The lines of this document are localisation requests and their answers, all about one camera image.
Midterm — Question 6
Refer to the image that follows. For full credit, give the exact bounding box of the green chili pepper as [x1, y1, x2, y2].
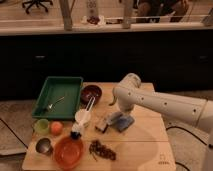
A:
[109, 95, 117, 106]

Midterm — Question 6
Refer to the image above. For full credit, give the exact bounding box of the blue-grey towel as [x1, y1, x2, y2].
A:
[106, 112, 122, 125]

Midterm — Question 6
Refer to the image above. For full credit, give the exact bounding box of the brown wooden block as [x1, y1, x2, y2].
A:
[95, 118, 108, 133]

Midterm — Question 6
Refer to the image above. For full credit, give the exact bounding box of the white bottle black cap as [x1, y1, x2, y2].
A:
[71, 123, 84, 140]

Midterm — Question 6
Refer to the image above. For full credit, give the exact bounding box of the black office chair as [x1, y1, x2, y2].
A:
[22, 0, 53, 14]

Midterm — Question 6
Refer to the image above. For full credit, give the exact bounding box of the black cable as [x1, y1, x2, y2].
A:
[165, 125, 213, 171]
[0, 118, 29, 150]

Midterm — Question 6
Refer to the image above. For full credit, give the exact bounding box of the black cable left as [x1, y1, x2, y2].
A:
[0, 118, 29, 150]

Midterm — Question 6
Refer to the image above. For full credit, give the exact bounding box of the small green cup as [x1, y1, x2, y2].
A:
[34, 119, 49, 135]

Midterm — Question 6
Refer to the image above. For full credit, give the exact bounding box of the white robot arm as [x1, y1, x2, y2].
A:
[113, 73, 213, 171]

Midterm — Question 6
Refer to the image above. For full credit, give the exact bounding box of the green plastic tray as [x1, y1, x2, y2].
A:
[32, 76, 83, 120]

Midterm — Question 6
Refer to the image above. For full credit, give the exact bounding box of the dark purple bowl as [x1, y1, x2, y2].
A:
[80, 85, 102, 104]

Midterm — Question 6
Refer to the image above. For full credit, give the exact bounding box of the bunch of dark grapes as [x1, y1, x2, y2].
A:
[89, 140, 116, 161]

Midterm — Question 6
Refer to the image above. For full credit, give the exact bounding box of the orange fruit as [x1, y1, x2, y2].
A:
[50, 121, 63, 136]

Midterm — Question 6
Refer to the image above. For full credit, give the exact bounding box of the small metal cup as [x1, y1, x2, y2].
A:
[36, 138, 53, 156]

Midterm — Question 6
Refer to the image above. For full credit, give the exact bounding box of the black cable right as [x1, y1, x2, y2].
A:
[165, 125, 213, 171]

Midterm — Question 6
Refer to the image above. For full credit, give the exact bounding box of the blue sponge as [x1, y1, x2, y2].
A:
[115, 116, 134, 132]

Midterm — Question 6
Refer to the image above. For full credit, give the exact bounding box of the orange plastic bowl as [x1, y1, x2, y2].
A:
[53, 136, 84, 171]

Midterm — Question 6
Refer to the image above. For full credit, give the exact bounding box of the metal fork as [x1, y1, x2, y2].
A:
[47, 96, 65, 110]

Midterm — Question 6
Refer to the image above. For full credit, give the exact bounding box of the person in background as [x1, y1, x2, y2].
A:
[136, 0, 189, 23]

